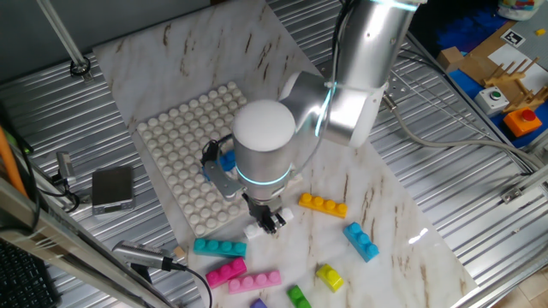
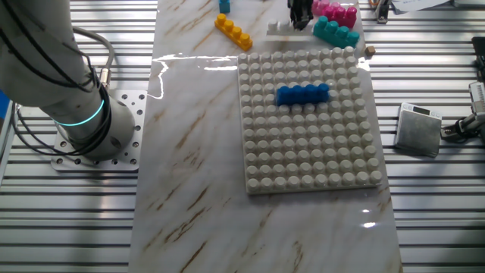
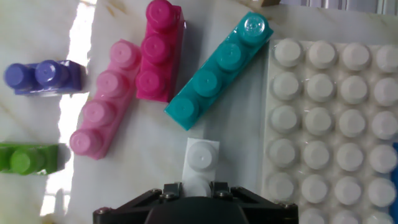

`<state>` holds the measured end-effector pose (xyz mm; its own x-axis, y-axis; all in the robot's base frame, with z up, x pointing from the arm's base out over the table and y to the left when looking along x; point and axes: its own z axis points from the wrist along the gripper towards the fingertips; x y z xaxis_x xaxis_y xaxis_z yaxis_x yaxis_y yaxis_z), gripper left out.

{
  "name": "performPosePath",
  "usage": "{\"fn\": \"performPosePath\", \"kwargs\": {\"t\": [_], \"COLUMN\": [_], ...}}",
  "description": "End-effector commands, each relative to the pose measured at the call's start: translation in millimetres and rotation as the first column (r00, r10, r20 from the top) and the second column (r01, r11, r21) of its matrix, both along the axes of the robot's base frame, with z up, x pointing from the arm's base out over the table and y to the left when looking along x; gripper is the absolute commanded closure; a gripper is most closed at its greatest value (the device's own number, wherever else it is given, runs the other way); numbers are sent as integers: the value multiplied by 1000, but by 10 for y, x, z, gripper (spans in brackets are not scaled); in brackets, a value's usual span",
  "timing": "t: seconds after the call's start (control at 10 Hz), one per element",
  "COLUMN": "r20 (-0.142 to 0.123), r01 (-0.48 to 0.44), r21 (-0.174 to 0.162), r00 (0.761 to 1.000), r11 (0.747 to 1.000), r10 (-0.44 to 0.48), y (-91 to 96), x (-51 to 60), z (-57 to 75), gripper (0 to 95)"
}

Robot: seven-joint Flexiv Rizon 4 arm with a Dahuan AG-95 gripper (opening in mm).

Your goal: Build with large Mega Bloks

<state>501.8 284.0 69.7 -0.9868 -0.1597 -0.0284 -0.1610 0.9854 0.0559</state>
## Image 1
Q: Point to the bag of toys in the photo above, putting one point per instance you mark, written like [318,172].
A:
[518,8]

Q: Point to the teal four-stud block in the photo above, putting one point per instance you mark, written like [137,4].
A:
[218,249]

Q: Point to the light blue three-stud block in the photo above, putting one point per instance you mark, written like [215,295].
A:
[361,243]

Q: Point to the wooden peg rack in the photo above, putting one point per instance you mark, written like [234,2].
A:
[505,77]

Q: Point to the yellow two-stud block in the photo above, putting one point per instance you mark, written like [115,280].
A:
[330,279]

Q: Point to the white studded baseplate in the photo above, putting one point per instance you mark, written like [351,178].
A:
[180,149]

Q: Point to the small metal bracket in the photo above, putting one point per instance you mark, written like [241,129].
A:
[511,194]

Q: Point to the small silver clamped camera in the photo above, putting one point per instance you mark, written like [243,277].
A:
[65,167]

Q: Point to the black white marker tag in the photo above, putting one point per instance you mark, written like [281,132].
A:
[513,37]

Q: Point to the black keyboard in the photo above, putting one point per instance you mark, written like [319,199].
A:
[21,282]

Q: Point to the brown cardboard sheet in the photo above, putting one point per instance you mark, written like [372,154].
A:
[475,64]

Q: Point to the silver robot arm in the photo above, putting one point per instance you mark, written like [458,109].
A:
[364,64]

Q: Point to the tiny yellow block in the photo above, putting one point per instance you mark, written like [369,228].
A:
[540,32]

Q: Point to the aluminium frame bar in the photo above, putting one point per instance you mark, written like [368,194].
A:
[64,244]

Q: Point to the green two-stud block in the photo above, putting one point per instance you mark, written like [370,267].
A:
[299,298]

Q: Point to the grey wrist mount bracket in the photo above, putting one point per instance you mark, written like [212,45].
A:
[222,181]

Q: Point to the orange pole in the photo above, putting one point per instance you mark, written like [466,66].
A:
[9,162]

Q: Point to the magenta three-stud block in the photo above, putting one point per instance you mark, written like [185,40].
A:
[224,274]

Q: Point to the pink four-stud block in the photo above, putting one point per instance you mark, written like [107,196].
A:
[254,283]

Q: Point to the white four-stud block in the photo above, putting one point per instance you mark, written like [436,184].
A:
[252,232]

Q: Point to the white paper sheet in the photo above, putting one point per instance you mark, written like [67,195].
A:
[503,55]

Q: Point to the small cardboard box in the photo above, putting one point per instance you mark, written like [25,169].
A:
[449,57]

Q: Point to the silver digital scale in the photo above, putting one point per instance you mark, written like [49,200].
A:
[112,188]

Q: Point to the orange four-stud block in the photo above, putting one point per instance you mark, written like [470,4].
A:
[323,205]

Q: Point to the purple two-stud block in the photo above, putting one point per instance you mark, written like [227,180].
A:
[258,304]

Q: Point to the grey green-button box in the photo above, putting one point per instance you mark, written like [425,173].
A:
[492,102]

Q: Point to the blue four-stud block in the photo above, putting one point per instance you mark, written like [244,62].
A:
[227,161]

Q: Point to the orange emergency stop button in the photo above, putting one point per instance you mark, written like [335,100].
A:
[520,124]

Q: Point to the silver tripod pole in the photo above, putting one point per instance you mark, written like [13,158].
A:
[64,38]

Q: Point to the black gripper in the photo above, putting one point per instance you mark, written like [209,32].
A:
[259,204]

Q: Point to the white marble board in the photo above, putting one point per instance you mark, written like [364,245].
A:
[214,51]

